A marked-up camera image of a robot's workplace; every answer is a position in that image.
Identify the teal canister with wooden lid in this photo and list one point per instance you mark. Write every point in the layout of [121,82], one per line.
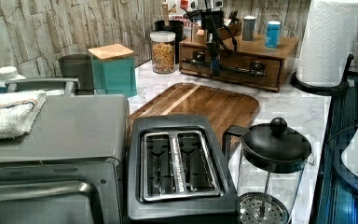
[113,70]

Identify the white folded towel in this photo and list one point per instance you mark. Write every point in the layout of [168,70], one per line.
[18,111]

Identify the white bottle with blue label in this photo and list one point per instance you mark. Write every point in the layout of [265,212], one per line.
[6,74]

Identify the wooden cutting board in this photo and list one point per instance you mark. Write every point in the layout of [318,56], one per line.
[222,108]

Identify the dark grey cylindrical can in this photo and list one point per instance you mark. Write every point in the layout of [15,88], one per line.
[248,28]

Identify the stainless toaster oven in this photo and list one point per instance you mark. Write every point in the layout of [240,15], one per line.
[67,169]

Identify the clear jar with white lid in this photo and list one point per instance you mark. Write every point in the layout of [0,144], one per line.
[163,51]

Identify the wooden drawer cabinet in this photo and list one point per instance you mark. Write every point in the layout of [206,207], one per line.
[286,50]

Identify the blue cylindrical can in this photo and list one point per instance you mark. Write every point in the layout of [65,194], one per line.
[273,34]

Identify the silver two-slot toaster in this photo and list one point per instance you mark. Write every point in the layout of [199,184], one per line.
[178,174]

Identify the wooden drawer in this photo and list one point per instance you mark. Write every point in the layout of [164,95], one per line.
[239,68]

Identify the glass french press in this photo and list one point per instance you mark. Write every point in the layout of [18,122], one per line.
[271,164]

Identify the white paper towel roll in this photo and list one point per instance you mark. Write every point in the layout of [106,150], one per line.
[329,34]

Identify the black paper towel holder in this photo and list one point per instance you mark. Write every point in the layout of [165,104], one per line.
[318,88]

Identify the wooden spoon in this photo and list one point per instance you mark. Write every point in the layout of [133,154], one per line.
[165,13]

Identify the grey cup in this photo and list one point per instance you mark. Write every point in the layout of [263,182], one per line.
[78,66]

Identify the wooden tea organizer box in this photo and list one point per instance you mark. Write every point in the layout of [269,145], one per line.
[199,35]

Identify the white and red box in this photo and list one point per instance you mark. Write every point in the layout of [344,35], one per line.
[178,10]

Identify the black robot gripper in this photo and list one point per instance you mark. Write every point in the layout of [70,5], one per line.
[212,22]

